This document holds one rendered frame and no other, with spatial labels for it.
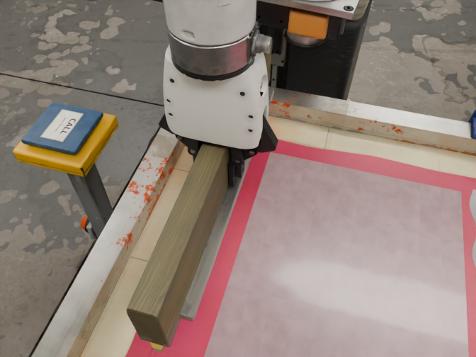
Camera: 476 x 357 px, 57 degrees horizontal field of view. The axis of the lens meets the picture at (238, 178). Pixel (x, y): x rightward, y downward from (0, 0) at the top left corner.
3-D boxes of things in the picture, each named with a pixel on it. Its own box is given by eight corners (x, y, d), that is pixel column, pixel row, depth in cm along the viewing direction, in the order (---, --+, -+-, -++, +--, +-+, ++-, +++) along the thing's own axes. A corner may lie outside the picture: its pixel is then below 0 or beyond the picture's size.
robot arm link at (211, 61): (280, 7, 38) (278, 35, 40) (185, -7, 40) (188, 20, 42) (260, 57, 34) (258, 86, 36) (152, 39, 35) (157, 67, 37)
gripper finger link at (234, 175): (263, 133, 48) (261, 172, 53) (234, 127, 48) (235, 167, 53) (256, 154, 46) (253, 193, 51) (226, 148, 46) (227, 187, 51)
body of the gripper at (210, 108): (278, 26, 40) (271, 117, 48) (173, 10, 41) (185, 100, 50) (258, 76, 35) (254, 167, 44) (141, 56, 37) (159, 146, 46)
